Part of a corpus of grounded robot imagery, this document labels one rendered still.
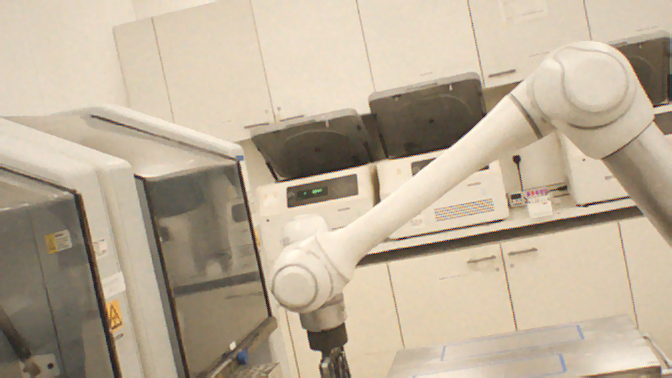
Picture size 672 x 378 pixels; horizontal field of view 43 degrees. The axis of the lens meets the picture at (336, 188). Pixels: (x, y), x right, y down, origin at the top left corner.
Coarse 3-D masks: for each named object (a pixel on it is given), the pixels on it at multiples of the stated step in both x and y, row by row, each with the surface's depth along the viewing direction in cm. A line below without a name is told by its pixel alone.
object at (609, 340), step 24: (480, 336) 226; (504, 336) 221; (528, 336) 217; (552, 336) 212; (576, 336) 208; (600, 336) 204; (624, 336) 199; (648, 336) 209; (408, 360) 217; (432, 360) 213; (456, 360) 209; (480, 360) 204; (504, 360) 200; (528, 360) 196; (552, 360) 193; (576, 360) 189; (600, 360) 186; (624, 360) 182; (648, 360) 179
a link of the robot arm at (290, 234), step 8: (296, 216) 160; (304, 216) 158; (312, 216) 158; (320, 216) 159; (288, 224) 158; (296, 224) 157; (304, 224) 157; (312, 224) 157; (320, 224) 158; (328, 224) 161; (288, 232) 157; (296, 232) 156; (304, 232) 156; (312, 232) 156; (288, 240) 157; (296, 240) 156; (288, 248) 155
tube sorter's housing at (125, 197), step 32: (0, 128) 150; (32, 128) 159; (160, 128) 220; (96, 160) 148; (128, 192) 153; (128, 224) 151; (128, 256) 148; (128, 288) 148; (160, 288) 224; (160, 320) 156; (160, 352) 154; (256, 352) 221
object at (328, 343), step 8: (336, 328) 159; (344, 328) 160; (312, 336) 159; (320, 336) 158; (328, 336) 158; (336, 336) 159; (344, 336) 160; (312, 344) 160; (320, 344) 159; (328, 344) 158; (336, 344) 159; (344, 344) 160; (320, 352) 159; (328, 352) 158; (336, 352) 162; (336, 360) 160; (336, 368) 159
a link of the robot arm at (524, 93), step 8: (536, 72) 147; (528, 80) 151; (520, 88) 153; (528, 88) 150; (520, 96) 152; (528, 96) 151; (520, 104) 151; (528, 104) 151; (536, 104) 148; (528, 112) 151; (536, 112) 150; (536, 120) 151; (544, 120) 151; (544, 128) 152; (552, 128) 153; (544, 136) 154
